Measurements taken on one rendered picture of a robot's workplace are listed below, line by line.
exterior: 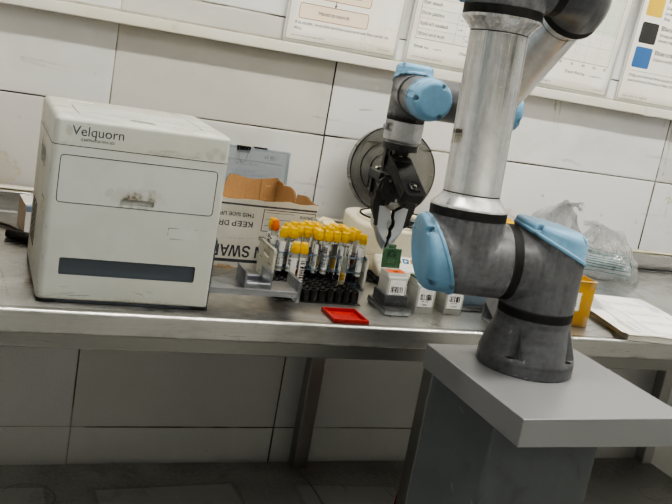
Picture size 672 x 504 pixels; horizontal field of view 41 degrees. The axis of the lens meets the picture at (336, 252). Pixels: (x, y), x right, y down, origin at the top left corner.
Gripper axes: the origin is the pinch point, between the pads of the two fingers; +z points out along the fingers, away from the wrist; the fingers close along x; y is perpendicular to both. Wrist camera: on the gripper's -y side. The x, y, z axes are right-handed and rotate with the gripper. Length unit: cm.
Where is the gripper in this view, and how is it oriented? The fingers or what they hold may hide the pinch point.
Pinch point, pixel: (385, 244)
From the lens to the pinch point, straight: 180.4
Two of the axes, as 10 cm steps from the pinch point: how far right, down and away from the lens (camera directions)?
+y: -3.2, -2.7, 9.1
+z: -1.7, 9.6, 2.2
